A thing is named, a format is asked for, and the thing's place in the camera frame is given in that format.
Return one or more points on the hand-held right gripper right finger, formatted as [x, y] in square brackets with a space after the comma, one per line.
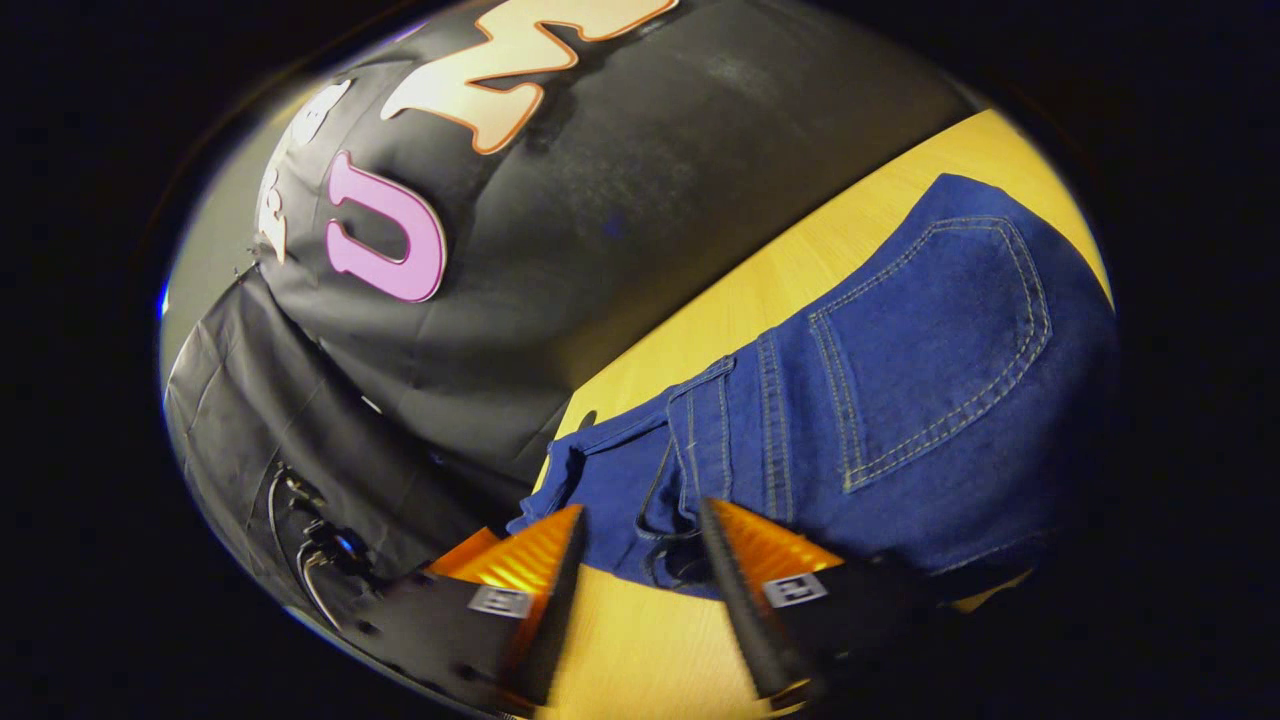
[740, 600]

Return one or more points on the blue denim jeans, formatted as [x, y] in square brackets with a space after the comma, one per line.
[930, 380]

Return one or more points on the black backdrop cloth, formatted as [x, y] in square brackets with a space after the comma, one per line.
[620, 200]

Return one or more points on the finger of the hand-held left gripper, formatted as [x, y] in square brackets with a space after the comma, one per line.
[462, 552]

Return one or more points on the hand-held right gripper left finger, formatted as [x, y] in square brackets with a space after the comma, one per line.
[550, 610]

